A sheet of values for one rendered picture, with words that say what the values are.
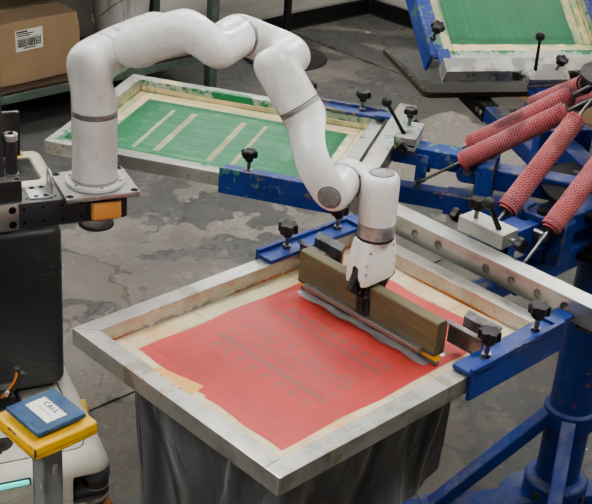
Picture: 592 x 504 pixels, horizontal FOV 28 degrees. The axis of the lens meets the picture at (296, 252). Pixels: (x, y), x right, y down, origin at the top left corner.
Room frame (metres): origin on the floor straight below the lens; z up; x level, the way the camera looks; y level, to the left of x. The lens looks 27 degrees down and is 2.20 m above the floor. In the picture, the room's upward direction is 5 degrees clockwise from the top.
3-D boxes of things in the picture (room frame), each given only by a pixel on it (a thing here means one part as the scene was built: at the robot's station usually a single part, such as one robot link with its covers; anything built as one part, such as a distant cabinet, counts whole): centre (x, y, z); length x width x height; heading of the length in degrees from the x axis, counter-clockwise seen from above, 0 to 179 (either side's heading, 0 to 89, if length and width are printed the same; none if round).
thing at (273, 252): (2.39, -0.03, 0.97); 0.30 x 0.05 x 0.07; 136
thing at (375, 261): (2.11, -0.15, 1.12); 0.10 x 0.07 x 0.11; 136
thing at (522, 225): (2.43, -0.46, 1.02); 0.17 x 0.06 x 0.05; 136
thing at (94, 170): (2.31, 0.44, 1.21); 0.16 x 0.13 x 0.15; 26
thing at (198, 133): (3.00, 0.08, 1.05); 1.08 x 0.61 x 0.23; 76
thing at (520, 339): (2.00, -0.43, 0.97); 0.30 x 0.05 x 0.07; 136
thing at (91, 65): (2.31, 0.44, 1.37); 0.13 x 0.10 x 0.16; 162
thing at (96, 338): (2.02, -0.07, 0.97); 0.79 x 0.58 x 0.04; 136
